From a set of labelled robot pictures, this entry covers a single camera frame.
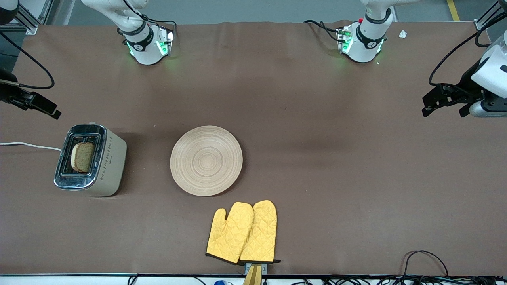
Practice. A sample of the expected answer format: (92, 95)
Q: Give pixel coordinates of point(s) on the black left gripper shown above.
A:
(467, 82)

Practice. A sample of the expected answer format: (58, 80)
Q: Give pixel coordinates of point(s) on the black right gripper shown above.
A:
(8, 92)

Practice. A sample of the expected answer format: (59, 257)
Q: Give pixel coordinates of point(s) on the speckled toast slice brown crust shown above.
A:
(85, 157)

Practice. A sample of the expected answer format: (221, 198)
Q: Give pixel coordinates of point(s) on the round wooden plate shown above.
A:
(206, 161)

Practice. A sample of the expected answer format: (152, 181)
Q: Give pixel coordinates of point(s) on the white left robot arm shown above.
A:
(366, 45)

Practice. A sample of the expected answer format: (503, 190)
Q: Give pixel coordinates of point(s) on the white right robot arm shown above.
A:
(144, 47)

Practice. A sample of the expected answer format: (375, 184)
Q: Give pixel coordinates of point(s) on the pale toast slice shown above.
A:
(73, 157)

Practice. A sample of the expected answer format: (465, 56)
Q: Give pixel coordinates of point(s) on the small white paper scrap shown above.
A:
(403, 34)

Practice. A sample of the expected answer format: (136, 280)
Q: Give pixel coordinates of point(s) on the yellow quilted oven mitt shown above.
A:
(229, 233)
(261, 233)

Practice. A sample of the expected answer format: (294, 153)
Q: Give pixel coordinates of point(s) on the aluminium frame profile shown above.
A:
(33, 18)
(488, 16)

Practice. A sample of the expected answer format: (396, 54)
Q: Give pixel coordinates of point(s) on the small metal bracket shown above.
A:
(264, 268)

